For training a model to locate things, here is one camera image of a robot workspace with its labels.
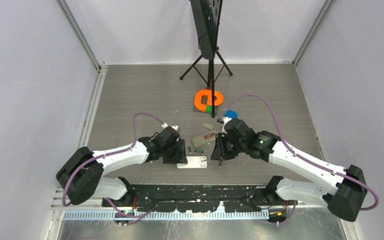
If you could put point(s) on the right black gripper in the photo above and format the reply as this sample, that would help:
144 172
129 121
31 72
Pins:
220 153

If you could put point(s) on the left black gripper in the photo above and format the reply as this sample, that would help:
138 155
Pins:
179 156

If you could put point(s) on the beige remote control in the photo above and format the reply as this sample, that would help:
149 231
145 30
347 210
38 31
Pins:
204 138

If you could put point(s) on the beige battery cover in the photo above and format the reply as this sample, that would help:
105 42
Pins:
208 126

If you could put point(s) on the white air conditioner remote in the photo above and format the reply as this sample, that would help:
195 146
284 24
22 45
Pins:
194 162

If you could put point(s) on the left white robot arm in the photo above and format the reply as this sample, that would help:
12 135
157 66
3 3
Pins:
83 176

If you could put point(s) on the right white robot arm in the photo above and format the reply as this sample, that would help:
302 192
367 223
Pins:
341 190

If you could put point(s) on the blue toy car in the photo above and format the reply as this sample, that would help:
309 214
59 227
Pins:
231 114

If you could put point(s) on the orange and green block toy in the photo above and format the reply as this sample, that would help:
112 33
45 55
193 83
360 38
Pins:
204 101

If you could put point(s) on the black tripod stand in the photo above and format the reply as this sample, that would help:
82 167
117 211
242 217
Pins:
206 15

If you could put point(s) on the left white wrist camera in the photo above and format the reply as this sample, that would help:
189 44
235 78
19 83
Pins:
175 127

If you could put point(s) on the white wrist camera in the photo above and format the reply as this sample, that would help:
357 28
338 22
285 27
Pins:
223 120
175 127

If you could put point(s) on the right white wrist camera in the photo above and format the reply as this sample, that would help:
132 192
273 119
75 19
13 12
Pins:
223 120

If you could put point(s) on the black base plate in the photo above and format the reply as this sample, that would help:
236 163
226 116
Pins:
165 198

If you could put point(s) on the slotted cable duct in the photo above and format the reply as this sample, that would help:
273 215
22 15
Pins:
220 214

